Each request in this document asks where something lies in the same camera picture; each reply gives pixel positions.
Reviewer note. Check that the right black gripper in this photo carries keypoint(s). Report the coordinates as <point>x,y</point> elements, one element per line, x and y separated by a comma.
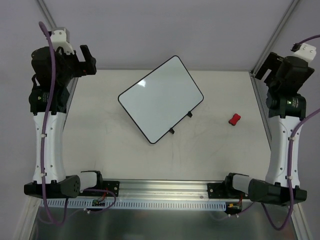
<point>272,67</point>

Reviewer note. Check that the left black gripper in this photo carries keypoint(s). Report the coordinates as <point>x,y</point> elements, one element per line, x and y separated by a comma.
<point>81,64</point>

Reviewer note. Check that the red whiteboard eraser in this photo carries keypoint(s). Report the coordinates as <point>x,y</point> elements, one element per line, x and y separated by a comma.
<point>234,120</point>

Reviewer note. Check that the white whiteboard black frame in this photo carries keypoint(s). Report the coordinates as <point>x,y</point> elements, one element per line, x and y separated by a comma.
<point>161,99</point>

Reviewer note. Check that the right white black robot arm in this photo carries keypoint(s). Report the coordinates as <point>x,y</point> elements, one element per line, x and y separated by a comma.
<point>286,114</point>

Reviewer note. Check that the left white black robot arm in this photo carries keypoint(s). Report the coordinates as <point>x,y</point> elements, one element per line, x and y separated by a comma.
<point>49,104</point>

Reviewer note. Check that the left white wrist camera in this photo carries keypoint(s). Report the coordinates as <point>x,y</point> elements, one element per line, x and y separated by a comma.
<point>60,38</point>

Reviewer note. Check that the left aluminium frame post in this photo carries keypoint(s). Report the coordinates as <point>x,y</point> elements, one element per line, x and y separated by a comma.
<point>50,17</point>

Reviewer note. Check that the aluminium frame post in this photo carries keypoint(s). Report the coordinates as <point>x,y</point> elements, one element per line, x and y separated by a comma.
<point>50,17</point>
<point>292,7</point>

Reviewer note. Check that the right aluminium frame post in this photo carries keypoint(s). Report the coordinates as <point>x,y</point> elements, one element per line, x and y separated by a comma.
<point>292,7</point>

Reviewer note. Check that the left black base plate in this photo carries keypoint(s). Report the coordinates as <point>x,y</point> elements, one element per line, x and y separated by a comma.
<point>112,186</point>

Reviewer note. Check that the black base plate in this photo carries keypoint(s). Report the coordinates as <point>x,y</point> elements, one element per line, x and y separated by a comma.
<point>112,186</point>
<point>219,190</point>

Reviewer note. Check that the aluminium mounting rail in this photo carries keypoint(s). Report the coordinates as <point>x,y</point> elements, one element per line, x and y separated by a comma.
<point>162,188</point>

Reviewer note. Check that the white slotted cable duct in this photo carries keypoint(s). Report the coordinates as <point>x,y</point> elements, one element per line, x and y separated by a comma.
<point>142,204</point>

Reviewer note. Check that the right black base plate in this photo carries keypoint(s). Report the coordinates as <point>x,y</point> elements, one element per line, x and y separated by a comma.
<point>219,190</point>

